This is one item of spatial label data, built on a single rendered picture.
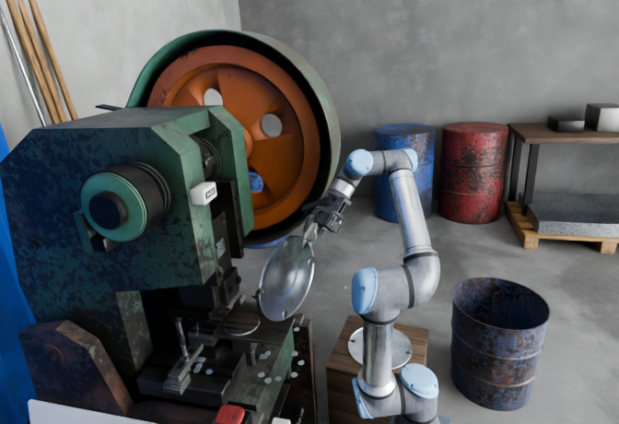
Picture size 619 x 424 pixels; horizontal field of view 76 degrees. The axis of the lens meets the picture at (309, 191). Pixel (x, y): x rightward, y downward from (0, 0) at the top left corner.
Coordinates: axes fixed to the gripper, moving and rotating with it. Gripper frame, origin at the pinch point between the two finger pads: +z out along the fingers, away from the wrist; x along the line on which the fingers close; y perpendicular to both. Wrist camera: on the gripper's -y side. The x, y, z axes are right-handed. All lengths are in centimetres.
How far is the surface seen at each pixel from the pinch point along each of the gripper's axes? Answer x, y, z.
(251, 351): 8.4, -4.3, 39.3
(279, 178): -2.2, -29.0, -18.0
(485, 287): 122, 7, -33
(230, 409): -8, 16, 48
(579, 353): 179, 44, -31
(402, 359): 80, 7, 19
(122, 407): -13, -20, 74
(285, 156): -7.1, -26.6, -25.6
